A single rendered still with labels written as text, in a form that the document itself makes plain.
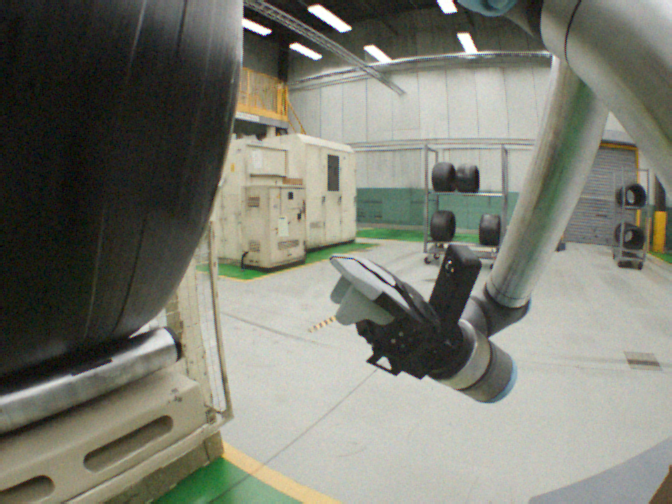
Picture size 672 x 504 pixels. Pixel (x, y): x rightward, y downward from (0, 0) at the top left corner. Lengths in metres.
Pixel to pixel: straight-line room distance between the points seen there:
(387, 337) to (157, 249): 0.25
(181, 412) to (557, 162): 0.51
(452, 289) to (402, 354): 0.09
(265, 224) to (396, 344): 4.56
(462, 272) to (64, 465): 0.44
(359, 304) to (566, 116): 0.31
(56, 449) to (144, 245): 0.21
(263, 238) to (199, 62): 4.74
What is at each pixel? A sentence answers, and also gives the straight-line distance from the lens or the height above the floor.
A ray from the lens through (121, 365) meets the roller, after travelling 0.36.
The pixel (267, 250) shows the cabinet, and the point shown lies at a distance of 4.92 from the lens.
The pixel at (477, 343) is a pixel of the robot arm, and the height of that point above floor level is 0.88.
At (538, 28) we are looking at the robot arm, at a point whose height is 1.18.
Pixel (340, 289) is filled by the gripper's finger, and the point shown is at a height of 0.96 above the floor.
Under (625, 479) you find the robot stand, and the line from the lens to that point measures 0.75.
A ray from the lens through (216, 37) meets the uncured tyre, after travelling 0.26.
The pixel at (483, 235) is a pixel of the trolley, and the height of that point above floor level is 0.54.
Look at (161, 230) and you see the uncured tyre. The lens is 0.25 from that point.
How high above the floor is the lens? 1.06
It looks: 9 degrees down
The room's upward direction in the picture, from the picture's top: straight up
